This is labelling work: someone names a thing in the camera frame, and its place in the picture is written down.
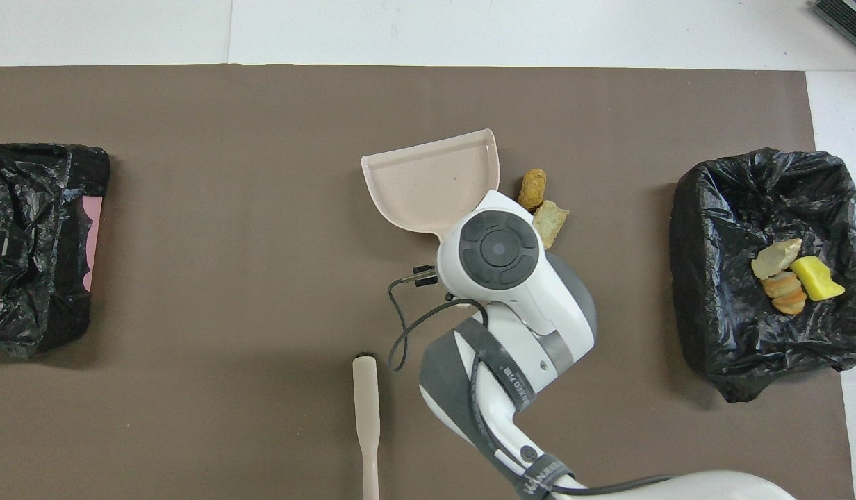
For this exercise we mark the black trash bag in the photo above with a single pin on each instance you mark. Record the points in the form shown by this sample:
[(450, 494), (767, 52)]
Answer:
[(25, 243), (706, 278)]

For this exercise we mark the brown paper table mat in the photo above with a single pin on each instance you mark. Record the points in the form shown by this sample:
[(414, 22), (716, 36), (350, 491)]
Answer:
[(192, 104)]

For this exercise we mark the orange striped croissant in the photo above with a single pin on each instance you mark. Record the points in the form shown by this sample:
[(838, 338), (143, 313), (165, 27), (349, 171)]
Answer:
[(786, 295)]

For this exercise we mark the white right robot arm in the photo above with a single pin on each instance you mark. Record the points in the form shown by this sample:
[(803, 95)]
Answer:
[(539, 309)]

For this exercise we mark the beige plastic dustpan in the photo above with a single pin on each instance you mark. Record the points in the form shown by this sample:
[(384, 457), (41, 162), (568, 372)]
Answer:
[(428, 180)]

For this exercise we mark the brown bread roll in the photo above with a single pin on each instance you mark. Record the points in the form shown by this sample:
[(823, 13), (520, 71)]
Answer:
[(532, 186)]

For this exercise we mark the beige brush black bristles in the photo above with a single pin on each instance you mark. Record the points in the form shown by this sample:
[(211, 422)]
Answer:
[(365, 396)]

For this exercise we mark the dark ribbed grille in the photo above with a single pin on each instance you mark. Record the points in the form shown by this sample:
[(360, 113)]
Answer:
[(848, 17)]

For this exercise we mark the pink bin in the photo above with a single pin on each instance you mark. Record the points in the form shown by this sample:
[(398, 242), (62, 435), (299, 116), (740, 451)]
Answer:
[(93, 229)]

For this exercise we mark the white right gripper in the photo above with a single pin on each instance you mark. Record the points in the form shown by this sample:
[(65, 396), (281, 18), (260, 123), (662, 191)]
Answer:
[(428, 276)]

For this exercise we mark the yellow sponge piece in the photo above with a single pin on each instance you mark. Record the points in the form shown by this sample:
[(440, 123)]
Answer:
[(817, 278)]

